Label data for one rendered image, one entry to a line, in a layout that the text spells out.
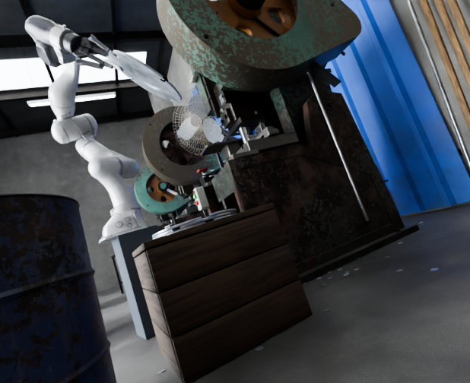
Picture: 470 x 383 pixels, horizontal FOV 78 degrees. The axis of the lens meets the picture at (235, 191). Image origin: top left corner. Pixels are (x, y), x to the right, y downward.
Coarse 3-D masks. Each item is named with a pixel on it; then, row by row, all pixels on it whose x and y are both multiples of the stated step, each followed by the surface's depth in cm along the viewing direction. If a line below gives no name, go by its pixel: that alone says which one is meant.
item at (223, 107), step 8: (216, 88) 176; (216, 96) 178; (224, 104) 171; (232, 104) 164; (240, 104) 166; (248, 104) 168; (224, 112) 167; (232, 112) 165; (240, 112) 165; (248, 112) 167; (224, 120) 169; (232, 120) 165; (224, 128) 173
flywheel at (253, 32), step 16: (208, 0) 136; (224, 0) 139; (240, 0) 134; (256, 0) 132; (272, 0) 150; (288, 0) 154; (224, 16) 136; (240, 16) 140; (256, 16) 142; (288, 16) 151; (256, 32) 141
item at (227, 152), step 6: (240, 138) 161; (210, 144) 154; (216, 144) 155; (222, 144) 158; (228, 144) 160; (234, 144) 161; (240, 144) 170; (204, 150) 158; (210, 150) 162; (216, 150) 165; (222, 150) 167; (228, 150) 160; (234, 150) 160; (228, 156) 161
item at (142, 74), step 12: (120, 60) 102; (132, 60) 95; (132, 72) 110; (144, 72) 101; (156, 72) 96; (144, 84) 116; (156, 84) 110; (168, 84) 101; (168, 96) 114; (180, 96) 108
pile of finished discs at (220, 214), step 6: (222, 210) 89; (228, 210) 91; (234, 210) 96; (210, 216) 86; (216, 216) 87; (222, 216) 89; (186, 222) 84; (192, 222) 84; (198, 222) 84; (204, 222) 85; (168, 228) 85; (174, 228) 85; (180, 228) 84; (186, 228) 84; (156, 234) 89; (162, 234) 87; (168, 234) 85
